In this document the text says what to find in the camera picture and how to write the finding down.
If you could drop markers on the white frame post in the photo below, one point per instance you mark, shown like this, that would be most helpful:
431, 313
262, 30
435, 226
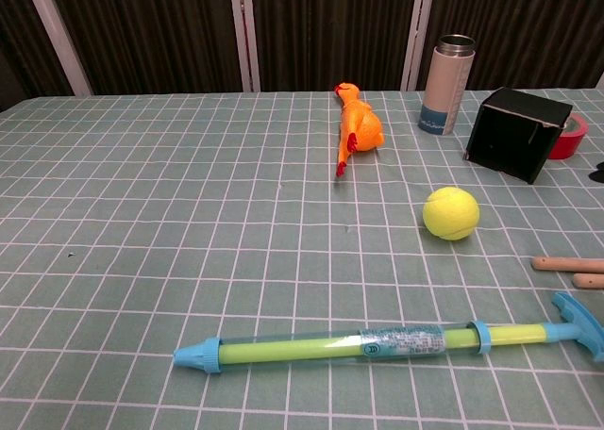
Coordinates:
59, 38
417, 34
245, 34

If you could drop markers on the yellow tennis ball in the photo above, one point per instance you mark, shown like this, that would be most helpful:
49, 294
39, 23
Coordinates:
450, 213

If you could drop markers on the dark brown curtain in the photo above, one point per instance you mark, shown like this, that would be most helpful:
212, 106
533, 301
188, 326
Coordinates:
156, 29

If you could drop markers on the red tape roll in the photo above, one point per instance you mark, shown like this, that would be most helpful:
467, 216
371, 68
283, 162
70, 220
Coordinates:
573, 137

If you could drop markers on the white steel thermos bottle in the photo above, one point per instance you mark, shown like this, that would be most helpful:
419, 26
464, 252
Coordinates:
446, 86

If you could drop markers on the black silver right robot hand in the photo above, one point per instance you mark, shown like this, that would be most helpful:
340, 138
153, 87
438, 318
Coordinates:
599, 174

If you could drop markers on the wooden stick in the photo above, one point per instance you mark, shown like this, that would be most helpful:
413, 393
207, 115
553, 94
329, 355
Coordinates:
590, 281
566, 264

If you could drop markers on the blue green water squirter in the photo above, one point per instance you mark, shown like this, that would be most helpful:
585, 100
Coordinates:
307, 349

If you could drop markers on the orange rubber chicken toy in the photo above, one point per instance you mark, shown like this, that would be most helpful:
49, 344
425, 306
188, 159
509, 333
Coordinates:
361, 123

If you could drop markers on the green checked tablecloth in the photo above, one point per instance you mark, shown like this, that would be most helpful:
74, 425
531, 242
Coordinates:
189, 213

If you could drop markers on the black cardboard box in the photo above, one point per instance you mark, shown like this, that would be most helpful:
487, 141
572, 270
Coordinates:
509, 137

